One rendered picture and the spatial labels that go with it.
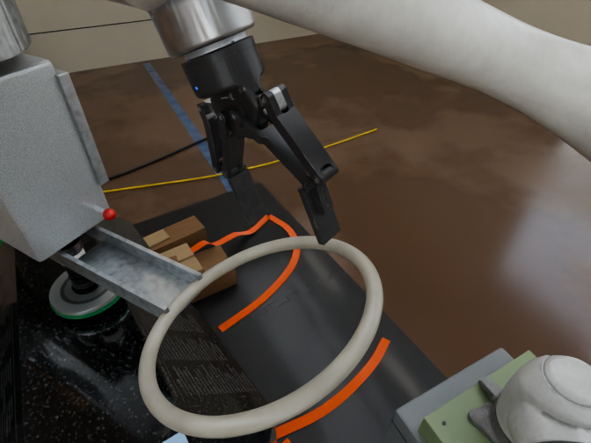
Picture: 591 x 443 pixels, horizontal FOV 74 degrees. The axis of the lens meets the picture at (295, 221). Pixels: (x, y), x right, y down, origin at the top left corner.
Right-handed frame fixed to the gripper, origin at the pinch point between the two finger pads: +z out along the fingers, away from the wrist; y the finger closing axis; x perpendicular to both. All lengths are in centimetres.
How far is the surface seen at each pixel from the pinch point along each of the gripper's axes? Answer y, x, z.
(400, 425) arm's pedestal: 14, -17, 78
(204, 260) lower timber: 169, -40, 87
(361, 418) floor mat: 63, -35, 142
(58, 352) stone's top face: 83, 35, 37
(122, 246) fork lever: 69, 7, 16
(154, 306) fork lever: 45, 12, 23
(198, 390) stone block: 55, 14, 58
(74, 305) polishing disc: 88, 25, 30
